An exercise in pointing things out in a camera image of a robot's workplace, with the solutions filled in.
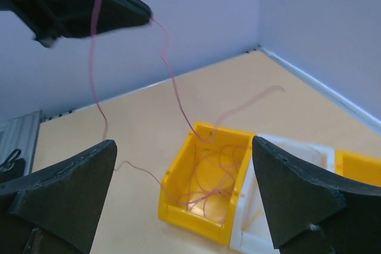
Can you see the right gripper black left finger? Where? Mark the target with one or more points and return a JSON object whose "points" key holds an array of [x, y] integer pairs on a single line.
{"points": [[56, 209]]}

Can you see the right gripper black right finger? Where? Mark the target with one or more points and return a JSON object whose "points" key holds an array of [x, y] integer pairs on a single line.
{"points": [[312, 210]]}

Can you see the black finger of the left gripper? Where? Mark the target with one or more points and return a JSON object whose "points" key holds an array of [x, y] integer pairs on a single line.
{"points": [[52, 19]]}

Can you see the white plastic bin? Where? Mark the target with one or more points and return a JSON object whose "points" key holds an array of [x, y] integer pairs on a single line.
{"points": [[250, 232]]}

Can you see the far yellow plastic bin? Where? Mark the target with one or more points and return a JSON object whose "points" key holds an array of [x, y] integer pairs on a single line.
{"points": [[358, 167]]}

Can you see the yellow plastic bin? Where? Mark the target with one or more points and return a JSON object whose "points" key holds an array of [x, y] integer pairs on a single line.
{"points": [[201, 189], [358, 167]]}

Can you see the near yellow plastic bin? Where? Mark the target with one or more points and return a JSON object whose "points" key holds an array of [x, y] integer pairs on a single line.
{"points": [[201, 189]]}

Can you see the aluminium left side rail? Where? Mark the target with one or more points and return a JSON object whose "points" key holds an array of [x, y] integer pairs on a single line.
{"points": [[21, 133]]}

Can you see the aluminium rail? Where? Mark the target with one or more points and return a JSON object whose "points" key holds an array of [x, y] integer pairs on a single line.
{"points": [[21, 133], [360, 114]]}

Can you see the aluminium back rail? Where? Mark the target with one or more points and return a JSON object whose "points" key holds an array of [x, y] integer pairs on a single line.
{"points": [[360, 114]]}

